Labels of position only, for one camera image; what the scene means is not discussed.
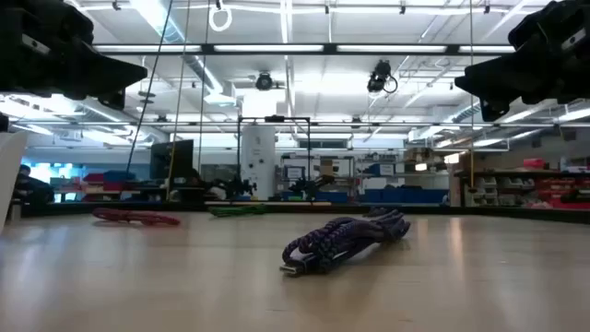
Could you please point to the blue storage bin row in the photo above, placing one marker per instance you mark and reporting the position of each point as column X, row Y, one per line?
column 405, row 196

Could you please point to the black computer monitor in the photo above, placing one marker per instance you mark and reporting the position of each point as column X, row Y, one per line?
column 173, row 159

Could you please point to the person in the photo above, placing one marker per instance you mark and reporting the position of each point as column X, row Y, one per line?
column 34, row 189

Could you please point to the black background robot arm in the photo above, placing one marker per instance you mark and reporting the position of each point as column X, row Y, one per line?
column 311, row 184
column 232, row 188

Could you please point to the small cardboard box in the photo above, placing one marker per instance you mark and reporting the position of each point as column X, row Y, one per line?
column 328, row 167

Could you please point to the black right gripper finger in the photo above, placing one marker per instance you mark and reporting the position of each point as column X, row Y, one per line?
column 498, row 80

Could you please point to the black round ceiling fixture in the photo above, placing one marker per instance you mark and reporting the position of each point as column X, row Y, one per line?
column 264, row 81

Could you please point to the black overhead camera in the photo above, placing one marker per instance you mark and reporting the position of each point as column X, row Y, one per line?
column 380, row 76

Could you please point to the overhead frame light bar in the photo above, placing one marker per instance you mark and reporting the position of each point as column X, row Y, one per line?
column 276, row 48

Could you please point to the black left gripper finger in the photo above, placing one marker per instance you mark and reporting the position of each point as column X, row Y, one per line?
column 110, row 74

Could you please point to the black neighbouring station frame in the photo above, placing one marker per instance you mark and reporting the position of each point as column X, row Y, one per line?
column 276, row 119

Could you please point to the white plastic bin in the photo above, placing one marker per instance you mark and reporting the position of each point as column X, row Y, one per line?
column 9, row 175

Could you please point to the white cylindrical tank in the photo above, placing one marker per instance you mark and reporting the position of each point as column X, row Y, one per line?
column 258, row 161

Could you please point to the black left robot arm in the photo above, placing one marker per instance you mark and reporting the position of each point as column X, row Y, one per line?
column 3, row 122

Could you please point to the stacked red blue bins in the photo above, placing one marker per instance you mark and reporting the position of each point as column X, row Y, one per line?
column 110, row 181

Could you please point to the storage shelf with bins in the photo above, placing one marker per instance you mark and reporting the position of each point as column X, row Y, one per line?
column 530, row 189

